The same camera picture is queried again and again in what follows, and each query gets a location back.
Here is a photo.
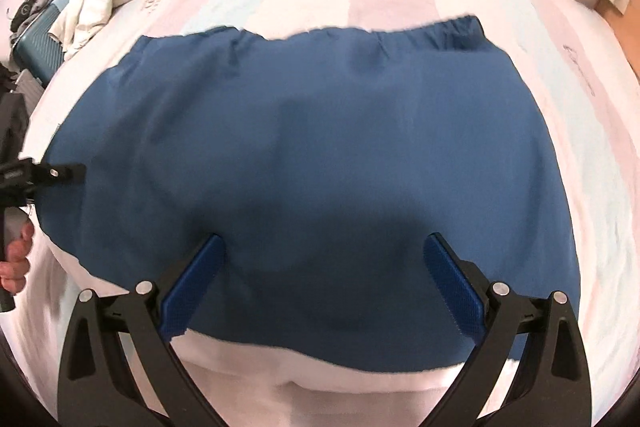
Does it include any teal suitcase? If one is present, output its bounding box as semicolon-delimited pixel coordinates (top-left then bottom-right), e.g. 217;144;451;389
10;0;72;88

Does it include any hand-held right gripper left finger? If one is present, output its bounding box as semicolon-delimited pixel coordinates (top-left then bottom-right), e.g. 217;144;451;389
57;234;227;427

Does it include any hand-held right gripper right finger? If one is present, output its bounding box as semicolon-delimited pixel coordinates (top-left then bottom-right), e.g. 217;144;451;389
423;232;594;427

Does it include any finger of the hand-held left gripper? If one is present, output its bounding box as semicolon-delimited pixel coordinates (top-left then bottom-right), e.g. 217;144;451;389
31;162;88;188

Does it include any person's left hand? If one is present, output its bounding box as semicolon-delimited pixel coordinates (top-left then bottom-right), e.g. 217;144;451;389
0;222;37;297

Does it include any dark cloth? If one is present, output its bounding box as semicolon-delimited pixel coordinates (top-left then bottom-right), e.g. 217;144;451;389
9;0;55;35

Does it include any white and blue jacket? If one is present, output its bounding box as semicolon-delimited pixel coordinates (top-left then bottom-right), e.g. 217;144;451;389
37;13;583;427

